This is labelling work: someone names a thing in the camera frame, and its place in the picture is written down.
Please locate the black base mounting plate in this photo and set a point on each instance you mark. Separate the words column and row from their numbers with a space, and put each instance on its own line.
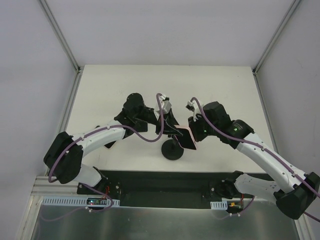
column 154, row 189

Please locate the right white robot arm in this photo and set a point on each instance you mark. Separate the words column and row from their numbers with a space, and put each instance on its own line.
column 290, row 188

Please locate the black folding phone stand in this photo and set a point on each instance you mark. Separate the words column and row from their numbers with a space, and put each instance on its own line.
column 141, row 126

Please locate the white cable duct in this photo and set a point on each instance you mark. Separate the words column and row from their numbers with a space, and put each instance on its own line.
column 76, row 201
column 219, row 205

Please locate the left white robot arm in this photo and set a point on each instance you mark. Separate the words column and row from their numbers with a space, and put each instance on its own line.
column 64, row 158

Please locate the left aluminium frame post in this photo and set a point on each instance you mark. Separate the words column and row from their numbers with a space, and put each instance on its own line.
column 59, row 34

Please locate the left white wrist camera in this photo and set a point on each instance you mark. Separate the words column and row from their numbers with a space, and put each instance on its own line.
column 163, row 104

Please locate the right aluminium frame post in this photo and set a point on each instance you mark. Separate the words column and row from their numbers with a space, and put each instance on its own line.
column 276, row 35

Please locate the aluminium frame post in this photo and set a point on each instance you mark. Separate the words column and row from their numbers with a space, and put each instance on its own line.
column 276, row 35
column 59, row 34

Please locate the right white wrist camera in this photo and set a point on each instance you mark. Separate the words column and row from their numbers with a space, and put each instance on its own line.
column 195, row 107

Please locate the aluminium extrusion rail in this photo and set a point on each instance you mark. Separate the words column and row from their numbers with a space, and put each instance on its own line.
column 42, row 187

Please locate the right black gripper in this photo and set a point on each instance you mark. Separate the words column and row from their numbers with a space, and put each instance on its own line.
column 194, row 126

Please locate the black round-base phone stand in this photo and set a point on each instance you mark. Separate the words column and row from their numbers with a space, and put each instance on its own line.
column 171, row 149

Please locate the right white cable duct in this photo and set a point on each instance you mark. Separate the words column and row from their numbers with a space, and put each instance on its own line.
column 219, row 205

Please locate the left white cable duct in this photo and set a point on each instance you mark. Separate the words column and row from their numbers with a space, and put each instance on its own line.
column 76, row 201

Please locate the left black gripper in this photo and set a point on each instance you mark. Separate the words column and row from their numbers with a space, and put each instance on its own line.
column 164, row 123

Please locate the pink-case smartphone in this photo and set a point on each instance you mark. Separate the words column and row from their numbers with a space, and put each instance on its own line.
column 185, row 139
column 109, row 145

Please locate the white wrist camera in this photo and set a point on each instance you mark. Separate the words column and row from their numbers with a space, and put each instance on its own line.
column 195, row 107
column 163, row 104

